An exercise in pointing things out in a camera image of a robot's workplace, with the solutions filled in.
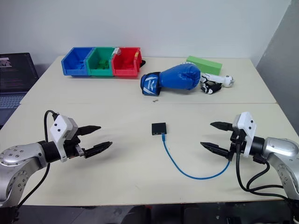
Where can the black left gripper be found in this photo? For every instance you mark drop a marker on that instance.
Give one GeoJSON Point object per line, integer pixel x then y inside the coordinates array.
{"type": "Point", "coordinates": [73, 148]}

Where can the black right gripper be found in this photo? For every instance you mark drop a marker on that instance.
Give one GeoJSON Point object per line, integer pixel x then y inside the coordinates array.
{"type": "Point", "coordinates": [236, 142]}

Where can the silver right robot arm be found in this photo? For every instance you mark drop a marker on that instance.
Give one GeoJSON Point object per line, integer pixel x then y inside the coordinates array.
{"type": "Point", "coordinates": [280, 149]}

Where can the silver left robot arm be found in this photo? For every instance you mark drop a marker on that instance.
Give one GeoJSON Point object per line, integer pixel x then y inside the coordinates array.
{"type": "Point", "coordinates": [14, 154]}

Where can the small black box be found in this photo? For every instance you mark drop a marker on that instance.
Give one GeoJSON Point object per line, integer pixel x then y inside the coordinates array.
{"type": "Point", "coordinates": [158, 127]}

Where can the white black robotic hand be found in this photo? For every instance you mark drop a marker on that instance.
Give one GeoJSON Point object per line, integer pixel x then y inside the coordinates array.
{"type": "Point", "coordinates": [219, 79]}

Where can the green plastic storage bin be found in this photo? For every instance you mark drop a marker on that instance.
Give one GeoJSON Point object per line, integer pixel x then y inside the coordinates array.
{"type": "Point", "coordinates": [100, 72]}

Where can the blue boxing glove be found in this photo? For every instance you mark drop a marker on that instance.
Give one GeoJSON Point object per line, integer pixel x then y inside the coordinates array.
{"type": "Point", "coordinates": [180, 78]}

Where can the red plastic storage bin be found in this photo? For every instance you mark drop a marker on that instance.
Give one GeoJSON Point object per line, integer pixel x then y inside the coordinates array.
{"type": "Point", "coordinates": [123, 72]}

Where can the blue plastic storage bin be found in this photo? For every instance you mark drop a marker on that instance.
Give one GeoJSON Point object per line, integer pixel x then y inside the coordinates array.
{"type": "Point", "coordinates": [70, 69]}

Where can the green foam block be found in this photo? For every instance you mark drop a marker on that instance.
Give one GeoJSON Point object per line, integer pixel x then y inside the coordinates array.
{"type": "Point", "coordinates": [205, 65]}

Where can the blue plastic pieces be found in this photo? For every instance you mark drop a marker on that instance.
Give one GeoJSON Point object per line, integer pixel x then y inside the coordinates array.
{"type": "Point", "coordinates": [80, 66]}

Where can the green plastic pieces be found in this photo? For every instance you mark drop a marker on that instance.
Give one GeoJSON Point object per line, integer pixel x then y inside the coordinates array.
{"type": "Point", "coordinates": [104, 64]}

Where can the black object behind bins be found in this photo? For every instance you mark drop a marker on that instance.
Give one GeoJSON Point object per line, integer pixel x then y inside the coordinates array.
{"type": "Point", "coordinates": [142, 63]}

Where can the clear plastic bag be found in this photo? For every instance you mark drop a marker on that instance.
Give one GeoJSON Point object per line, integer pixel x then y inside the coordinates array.
{"type": "Point", "coordinates": [116, 51]}

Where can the dark laptop computer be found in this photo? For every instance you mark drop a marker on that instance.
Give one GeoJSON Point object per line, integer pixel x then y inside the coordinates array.
{"type": "Point", "coordinates": [16, 74]}

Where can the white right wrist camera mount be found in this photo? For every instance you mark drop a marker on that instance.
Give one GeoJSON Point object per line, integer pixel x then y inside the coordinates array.
{"type": "Point", "coordinates": [247, 126]}

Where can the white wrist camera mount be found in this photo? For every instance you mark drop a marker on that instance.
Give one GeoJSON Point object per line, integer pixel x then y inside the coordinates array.
{"type": "Point", "coordinates": [247, 126]}
{"type": "Point", "coordinates": [59, 127]}

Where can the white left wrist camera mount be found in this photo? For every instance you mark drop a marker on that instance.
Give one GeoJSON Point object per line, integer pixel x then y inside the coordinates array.
{"type": "Point", "coordinates": [59, 127]}

